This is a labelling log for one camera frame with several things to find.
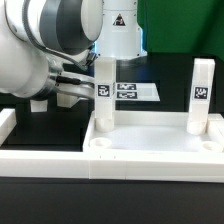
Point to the white desk top tray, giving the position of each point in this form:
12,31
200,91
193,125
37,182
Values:
145,131

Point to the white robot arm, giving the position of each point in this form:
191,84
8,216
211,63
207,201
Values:
47,45

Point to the printed marker sheet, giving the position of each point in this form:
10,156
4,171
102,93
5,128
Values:
137,92

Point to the white left fence block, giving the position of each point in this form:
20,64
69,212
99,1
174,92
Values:
7,123

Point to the white fence block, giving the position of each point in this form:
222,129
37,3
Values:
215,128
7,123

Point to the white right fence block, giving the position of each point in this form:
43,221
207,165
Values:
215,128

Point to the white front fence bar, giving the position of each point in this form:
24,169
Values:
192,167

